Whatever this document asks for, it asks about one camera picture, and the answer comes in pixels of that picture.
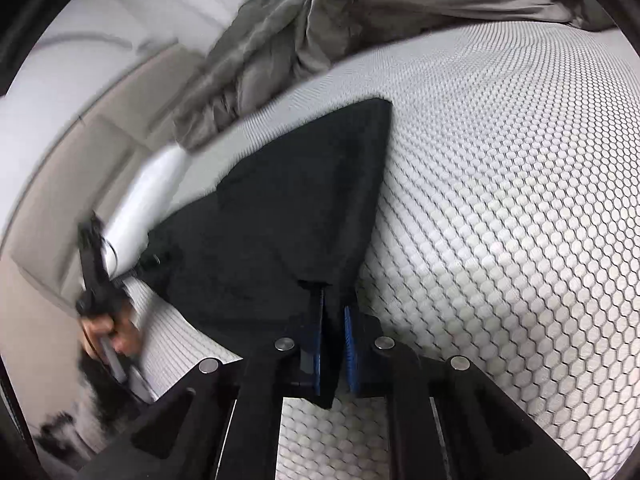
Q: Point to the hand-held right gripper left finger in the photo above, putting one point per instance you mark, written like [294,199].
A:
[317,332]

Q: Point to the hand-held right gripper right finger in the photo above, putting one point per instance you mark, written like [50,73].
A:
[351,347]

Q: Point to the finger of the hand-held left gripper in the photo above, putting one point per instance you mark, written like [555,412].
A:
[150,261]

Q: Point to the black pants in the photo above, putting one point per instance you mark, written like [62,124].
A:
[300,200]

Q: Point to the person's left hand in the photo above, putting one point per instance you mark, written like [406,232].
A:
[125,337]

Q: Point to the white hexagon-pattern mattress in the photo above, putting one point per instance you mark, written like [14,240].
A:
[500,210]

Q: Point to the grey blanket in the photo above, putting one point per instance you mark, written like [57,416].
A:
[350,15]

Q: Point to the beige bed frame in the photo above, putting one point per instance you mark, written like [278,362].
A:
[75,170]

